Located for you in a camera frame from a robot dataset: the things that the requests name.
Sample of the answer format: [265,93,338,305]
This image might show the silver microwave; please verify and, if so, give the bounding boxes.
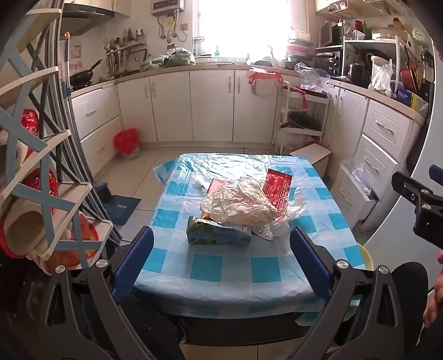
[318,21,344,48]

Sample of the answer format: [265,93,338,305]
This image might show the black pan with lid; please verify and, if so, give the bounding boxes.
[280,111,321,131]

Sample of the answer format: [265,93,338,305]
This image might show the wall utensil rack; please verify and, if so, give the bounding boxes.
[103,29,148,70]

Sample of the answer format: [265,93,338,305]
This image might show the red bag on floor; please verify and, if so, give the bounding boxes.
[114,128,141,161]

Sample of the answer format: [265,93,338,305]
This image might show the black wok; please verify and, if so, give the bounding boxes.
[69,60,104,87]

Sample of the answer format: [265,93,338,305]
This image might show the red pot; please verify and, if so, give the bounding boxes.
[400,67,422,92]

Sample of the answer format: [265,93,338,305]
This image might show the red lined hanging bin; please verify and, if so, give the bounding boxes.
[247,68,284,96]

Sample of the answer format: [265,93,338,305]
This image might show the white shelf rack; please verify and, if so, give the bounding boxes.
[273,83,329,156]

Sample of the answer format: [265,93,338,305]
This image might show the clear plastic bags bundle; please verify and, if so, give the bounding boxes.
[341,157,375,201]

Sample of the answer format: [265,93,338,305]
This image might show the red wall stickers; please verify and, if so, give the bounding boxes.
[70,44,84,70]

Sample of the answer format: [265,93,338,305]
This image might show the red foil packet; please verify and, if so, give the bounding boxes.
[261,168,293,222]

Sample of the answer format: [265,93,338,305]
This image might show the orange red basin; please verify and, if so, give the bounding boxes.
[46,215,100,275]

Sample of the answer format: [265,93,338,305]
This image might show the grey folded metal frame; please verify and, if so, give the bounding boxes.
[45,0,124,243]

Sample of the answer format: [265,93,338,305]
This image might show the silver blister pack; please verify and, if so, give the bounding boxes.
[251,223,277,240]

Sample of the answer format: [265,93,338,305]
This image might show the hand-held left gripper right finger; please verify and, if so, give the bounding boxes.
[289,227,409,360]

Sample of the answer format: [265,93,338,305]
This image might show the person's black clothing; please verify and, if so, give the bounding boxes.
[393,262,435,360]

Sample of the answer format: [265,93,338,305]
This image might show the black pot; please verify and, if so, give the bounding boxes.
[348,63,368,84]

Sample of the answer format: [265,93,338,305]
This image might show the white narrow drawer cabinet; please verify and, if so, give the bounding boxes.
[356,99,427,231]

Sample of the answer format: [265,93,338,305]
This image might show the blue box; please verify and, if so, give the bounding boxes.
[395,86,418,105]

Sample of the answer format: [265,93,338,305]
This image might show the green drink carton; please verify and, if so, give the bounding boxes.
[186,215,253,247]

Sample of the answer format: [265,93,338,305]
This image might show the beige plastic bag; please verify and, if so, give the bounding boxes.
[201,175,277,224]

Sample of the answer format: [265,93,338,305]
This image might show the clear plastic bag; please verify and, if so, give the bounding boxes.
[294,62,331,92]

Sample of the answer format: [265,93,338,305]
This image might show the bag of green vegetables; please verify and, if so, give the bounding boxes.
[142,48,196,72]

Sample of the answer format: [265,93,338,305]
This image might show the blue checked tablecloth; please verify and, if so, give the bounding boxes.
[133,152,364,317]

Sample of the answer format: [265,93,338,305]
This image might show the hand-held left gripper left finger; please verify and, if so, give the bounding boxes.
[43,227,155,360]

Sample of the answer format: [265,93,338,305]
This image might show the clear plastic sheet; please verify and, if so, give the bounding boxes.
[152,153,314,194]

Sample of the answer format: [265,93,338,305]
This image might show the red printed bag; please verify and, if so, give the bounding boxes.
[20,109,40,140]
[24,169,58,210]

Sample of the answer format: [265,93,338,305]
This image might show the open white drawer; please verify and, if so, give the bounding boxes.
[332,163,378,225]

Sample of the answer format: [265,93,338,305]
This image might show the black toaster oven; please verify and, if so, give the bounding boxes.
[315,51,344,78]

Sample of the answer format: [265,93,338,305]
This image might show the blue dustpan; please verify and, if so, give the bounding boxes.
[93,182,142,227]

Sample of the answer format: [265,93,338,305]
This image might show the white counter shelf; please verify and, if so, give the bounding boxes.
[342,36,413,91]

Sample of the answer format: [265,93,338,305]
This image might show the red ribbon cloth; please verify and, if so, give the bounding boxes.
[289,86,309,109]

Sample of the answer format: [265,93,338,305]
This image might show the pole with orange cap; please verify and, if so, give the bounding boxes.
[62,32,72,101]

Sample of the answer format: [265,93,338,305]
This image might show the white door cabinet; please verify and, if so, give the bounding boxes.
[116,67,288,144]

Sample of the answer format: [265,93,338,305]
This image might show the beige shelf with blue braces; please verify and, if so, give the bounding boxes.
[0,9,115,276]

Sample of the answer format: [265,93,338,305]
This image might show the stack of bowls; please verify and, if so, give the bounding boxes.
[285,29,312,69]

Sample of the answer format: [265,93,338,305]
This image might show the white plastic bag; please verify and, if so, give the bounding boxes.
[368,62,396,98]

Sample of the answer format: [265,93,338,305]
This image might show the white wooden stool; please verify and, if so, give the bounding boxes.
[289,143,333,178]

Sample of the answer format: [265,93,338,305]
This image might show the white wide drawer cabinet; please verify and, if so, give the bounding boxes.
[69,83,122,177]

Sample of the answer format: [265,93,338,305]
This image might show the kitchen window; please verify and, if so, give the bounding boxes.
[193,0,295,58]

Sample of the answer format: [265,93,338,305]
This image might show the person's right hand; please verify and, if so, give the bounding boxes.
[424,251,443,328]

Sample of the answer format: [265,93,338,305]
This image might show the grey range hood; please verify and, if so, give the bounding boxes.
[59,3,131,36]

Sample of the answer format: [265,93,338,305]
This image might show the white tissue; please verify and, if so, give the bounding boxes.
[268,192,307,240]

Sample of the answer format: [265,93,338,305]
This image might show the white water heater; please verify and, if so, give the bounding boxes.
[150,0,185,15]

